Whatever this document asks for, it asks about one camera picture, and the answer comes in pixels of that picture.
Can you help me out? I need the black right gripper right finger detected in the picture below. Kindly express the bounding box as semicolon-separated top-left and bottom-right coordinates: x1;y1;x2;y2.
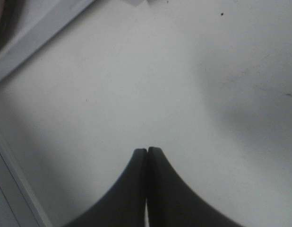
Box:
147;147;238;227

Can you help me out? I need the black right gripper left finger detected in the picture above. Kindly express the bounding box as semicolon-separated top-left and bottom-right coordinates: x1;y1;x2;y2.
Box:
66;148;147;227

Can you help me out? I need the white microwave oven body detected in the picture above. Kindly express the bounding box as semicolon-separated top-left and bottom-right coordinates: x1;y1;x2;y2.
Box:
0;0;104;86

